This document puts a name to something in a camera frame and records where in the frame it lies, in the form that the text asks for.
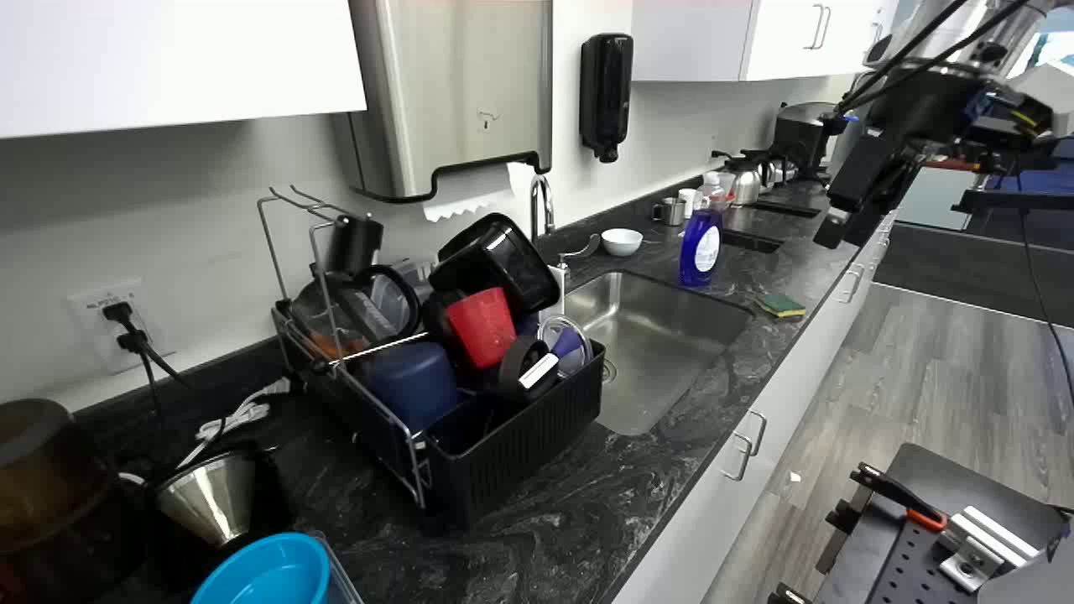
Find white mug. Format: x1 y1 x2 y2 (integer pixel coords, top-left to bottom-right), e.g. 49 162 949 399
675 186 712 224

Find blue dish soap bottle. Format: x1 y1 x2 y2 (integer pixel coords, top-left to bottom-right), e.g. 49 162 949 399
675 187 729 293

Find white cable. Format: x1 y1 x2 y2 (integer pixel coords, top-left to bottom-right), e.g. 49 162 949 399
174 376 296 462

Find chrome sink faucet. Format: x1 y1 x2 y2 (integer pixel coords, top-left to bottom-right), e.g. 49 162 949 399
526 172 560 241

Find black coffee maker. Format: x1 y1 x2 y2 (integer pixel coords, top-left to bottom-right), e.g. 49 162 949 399
770 99 846 186

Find brown glass pot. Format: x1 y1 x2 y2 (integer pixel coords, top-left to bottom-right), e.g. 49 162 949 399
0 397 119 557

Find white lower cabinets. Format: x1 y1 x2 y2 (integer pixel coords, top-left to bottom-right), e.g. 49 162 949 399
609 214 901 604

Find stainless steel sink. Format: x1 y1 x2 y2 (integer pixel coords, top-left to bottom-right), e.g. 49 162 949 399
557 264 757 441

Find black cup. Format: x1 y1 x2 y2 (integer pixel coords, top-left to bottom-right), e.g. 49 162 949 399
323 210 386 278

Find clear blue cup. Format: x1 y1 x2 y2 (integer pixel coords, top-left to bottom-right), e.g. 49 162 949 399
533 313 598 379

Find clear glass lid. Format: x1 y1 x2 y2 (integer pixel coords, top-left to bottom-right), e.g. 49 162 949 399
294 261 427 358

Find green yellow sponge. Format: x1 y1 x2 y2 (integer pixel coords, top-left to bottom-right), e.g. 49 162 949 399
748 285 809 322

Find white paper towel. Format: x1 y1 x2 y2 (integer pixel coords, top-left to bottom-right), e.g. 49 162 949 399
421 157 545 224

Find steel paper towel dispenser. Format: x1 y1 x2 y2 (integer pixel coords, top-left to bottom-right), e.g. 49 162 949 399
346 0 557 204

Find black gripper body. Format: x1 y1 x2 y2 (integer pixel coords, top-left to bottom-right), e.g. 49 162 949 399
823 128 925 234

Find red plastic cup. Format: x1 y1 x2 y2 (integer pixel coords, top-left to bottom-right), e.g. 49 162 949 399
439 285 520 374

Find white wall outlet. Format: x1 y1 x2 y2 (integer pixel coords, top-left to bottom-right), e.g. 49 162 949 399
65 276 156 376

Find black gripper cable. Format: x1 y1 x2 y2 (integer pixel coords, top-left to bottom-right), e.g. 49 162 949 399
837 0 1034 122

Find blue plastic bowl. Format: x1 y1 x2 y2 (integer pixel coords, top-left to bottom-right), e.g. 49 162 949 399
188 529 338 604

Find steel conical pot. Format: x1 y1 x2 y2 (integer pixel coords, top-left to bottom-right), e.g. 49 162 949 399
153 443 266 554

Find black wall soap dispenser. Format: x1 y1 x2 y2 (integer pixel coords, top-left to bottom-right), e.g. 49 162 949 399
579 30 639 167

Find black dish rack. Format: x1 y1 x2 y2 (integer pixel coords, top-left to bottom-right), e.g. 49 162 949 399
256 182 609 529

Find black perforated board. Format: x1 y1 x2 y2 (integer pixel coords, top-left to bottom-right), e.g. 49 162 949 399
813 441 1074 604

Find dark blue pot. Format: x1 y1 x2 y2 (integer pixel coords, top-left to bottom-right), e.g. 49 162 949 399
359 338 464 438

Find black round container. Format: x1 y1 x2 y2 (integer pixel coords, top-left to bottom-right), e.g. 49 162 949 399
494 331 565 403

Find red handled tool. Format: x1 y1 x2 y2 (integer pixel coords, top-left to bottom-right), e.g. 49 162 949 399
846 460 955 536

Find black power plug cable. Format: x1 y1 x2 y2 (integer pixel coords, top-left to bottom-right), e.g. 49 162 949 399
100 298 188 388

